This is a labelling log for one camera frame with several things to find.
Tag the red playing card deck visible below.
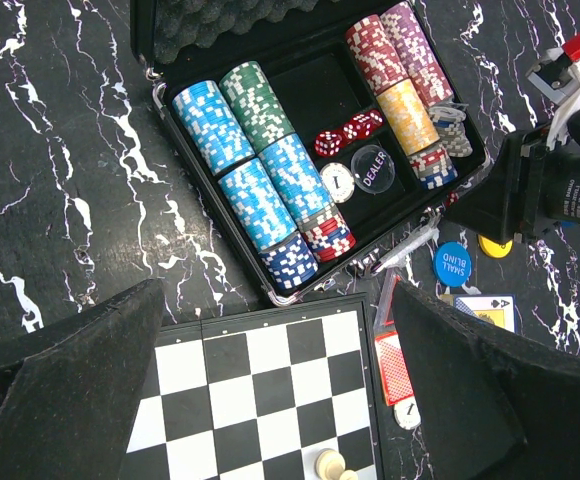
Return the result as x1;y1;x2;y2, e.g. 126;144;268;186
375;332;414;406

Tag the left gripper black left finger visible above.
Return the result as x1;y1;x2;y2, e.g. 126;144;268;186
0;279;164;479

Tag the black white chess board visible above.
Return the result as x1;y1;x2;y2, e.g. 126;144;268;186
120;295;383;479

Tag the white single chip in case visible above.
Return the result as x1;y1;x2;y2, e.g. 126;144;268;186
320;162;356;204

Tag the red yellow chip column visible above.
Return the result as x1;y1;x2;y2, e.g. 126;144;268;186
345;14;458;190

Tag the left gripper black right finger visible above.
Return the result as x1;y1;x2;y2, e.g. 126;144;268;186
392;282;580;479

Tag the white loose poker chip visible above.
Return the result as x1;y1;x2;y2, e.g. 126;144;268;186
393;396;421;431

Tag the yellow big blind button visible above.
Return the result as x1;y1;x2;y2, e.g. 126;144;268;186
478;235;513;259

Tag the white chess king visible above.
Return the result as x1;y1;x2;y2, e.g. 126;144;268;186
315;449;359;480

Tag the black poker set case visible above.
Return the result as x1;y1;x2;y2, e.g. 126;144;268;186
129;0;491;307

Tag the green blue chip column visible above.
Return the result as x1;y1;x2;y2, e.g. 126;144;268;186
219;61;356;263

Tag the blue small blind button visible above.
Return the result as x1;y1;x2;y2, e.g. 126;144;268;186
433;242;472;288

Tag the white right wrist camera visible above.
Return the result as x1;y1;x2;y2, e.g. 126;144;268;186
526;32;580;150

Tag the red die in case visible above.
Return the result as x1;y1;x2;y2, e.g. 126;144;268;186
367;109;384;127

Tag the triangular all-in marker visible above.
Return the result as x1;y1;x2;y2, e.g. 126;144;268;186
374;269;400;332

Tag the purple red chip column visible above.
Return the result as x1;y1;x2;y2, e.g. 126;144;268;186
380;1;473;158

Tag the red die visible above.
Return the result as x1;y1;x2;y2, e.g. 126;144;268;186
367;109;384;127
314;130;344;157
342;113;374;143
446;192;459;206

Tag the light blue chip column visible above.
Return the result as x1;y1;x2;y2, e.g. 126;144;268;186
172;80;318;290

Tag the grey dealer button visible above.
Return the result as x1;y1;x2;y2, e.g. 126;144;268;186
351;145;396;195

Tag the blue playing card deck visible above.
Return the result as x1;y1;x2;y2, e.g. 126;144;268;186
440;294;516;333

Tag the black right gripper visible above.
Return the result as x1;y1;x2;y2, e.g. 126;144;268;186
445;110;580;244

